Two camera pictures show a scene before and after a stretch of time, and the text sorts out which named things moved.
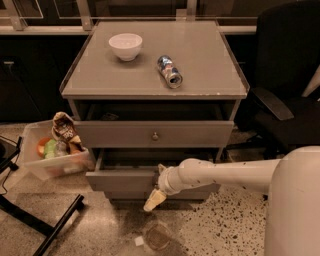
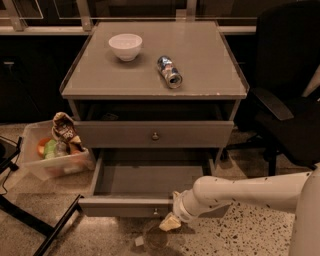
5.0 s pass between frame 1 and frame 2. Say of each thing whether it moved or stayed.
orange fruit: stayed
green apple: stayed
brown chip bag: stayed
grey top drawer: stayed
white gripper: moved
